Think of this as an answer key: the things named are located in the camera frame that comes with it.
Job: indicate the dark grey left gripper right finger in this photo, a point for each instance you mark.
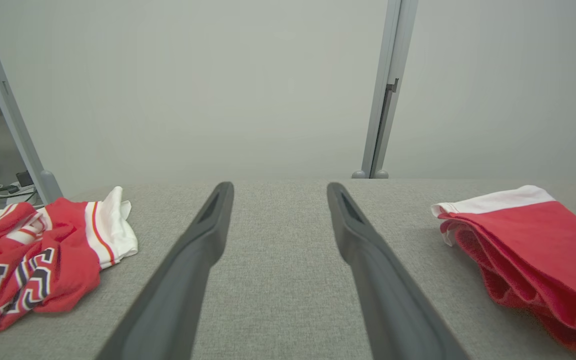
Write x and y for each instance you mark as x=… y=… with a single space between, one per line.
x=398 y=305

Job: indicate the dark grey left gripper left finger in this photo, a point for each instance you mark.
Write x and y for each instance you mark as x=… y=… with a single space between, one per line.
x=178 y=290

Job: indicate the red and white sports jersey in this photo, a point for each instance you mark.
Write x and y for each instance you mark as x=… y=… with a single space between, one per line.
x=63 y=250

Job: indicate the red shorts with white trim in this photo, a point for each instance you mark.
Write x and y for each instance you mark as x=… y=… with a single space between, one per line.
x=543 y=250

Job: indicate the grey partition post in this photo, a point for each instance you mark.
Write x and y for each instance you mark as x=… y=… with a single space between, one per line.
x=385 y=85

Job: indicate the grey metal frame post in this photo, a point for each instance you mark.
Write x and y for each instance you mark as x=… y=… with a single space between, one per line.
x=13 y=125

